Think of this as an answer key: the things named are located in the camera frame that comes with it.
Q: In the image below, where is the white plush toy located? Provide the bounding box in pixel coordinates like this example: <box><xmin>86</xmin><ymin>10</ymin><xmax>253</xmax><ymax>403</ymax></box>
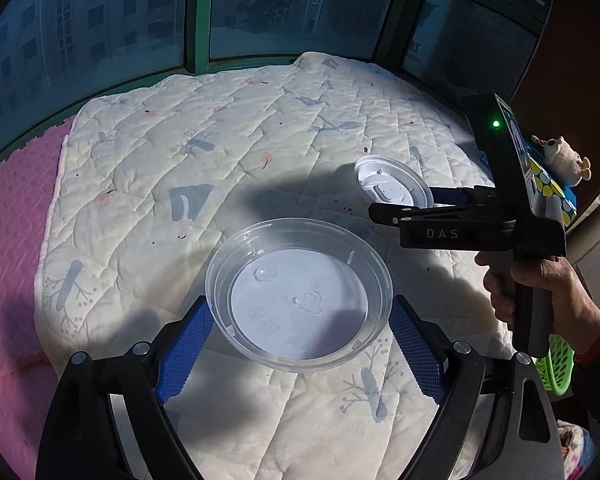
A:
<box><xmin>531</xmin><ymin>136</ymin><xmax>592</xmax><ymax>188</ymax></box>

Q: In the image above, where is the blue yellow tissue box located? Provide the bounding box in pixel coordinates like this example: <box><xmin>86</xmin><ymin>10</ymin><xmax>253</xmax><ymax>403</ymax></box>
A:
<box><xmin>509</xmin><ymin>114</ymin><xmax>579</xmax><ymax>229</ymax></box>

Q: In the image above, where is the large clear plastic lid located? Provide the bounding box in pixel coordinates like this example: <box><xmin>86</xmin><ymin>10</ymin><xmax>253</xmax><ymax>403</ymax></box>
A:
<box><xmin>204</xmin><ymin>218</ymin><xmax>393</xmax><ymax>373</ymax></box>

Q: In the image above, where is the green window frame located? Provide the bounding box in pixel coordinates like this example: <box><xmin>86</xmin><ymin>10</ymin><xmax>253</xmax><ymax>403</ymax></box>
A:
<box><xmin>0</xmin><ymin>0</ymin><xmax>408</xmax><ymax>162</ymax></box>

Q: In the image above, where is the green plastic waste basket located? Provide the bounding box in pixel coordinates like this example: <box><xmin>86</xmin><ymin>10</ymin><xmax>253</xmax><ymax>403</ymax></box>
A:
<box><xmin>534</xmin><ymin>334</ymin><xmax>574</xmax><ymax>396</ymax></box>

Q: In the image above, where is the white plastic lid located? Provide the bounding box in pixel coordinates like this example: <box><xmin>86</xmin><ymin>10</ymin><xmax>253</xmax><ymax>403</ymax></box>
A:
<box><xmin>354</xmin><ymin>155</ymin><xmax>434</xmax><ymax>209</ymax></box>

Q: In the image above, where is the pink patterned cloth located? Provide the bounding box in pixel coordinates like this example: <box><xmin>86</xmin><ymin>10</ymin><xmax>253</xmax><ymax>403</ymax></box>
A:
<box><xmin>557</xmin><ymin>420</ymin><xmax>596</xmax><ymax>480</ymax></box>

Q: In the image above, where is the person's right hand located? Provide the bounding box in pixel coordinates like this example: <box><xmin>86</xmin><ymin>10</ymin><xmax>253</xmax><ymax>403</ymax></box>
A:
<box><xmin>475</xmin><ymin>252</ymin><xmax>600</xmax><ymax>356</ymax></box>

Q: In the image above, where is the pink foam mat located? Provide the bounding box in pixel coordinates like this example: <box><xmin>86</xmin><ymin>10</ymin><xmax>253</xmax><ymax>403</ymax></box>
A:
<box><xmin>0</xmin><ymin>118</ymin><xmax>73</xmax><ymax>479</ymax></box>

